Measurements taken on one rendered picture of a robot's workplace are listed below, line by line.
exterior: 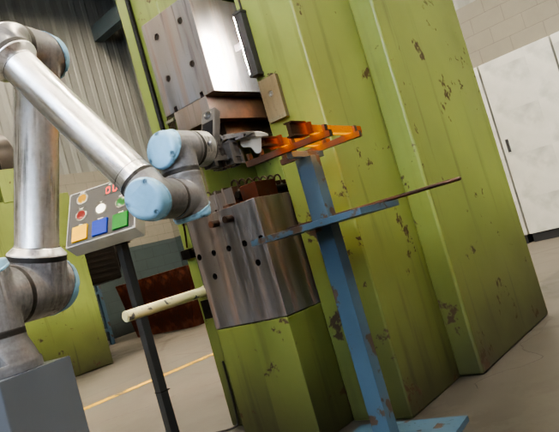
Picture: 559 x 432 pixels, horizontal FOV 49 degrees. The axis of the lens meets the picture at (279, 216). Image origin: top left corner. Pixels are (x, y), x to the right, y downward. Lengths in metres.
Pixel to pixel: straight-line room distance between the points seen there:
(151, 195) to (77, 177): 10.25
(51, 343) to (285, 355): 4.89
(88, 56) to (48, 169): 11.00
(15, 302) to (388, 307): 1.30
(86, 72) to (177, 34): 9.90
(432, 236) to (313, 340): 0.67
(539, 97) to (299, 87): 5.21
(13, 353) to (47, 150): 0.51
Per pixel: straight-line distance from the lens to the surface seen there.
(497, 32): 8.24
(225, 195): 2.42
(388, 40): 2.71
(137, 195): 1.30
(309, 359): 2.31
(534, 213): 7.43
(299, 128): 1.77
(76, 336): 7.08
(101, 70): 12.65
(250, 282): 2.32
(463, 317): 2.62
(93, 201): 2.82
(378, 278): 2.28
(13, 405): 1.49
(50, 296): 1.67
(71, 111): 1.43
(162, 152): 1.43
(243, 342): 2.42
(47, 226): 1.68
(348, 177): 2.27
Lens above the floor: 0.71
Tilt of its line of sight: 3 degrees up
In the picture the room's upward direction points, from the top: 16 degrees counter-clockwise
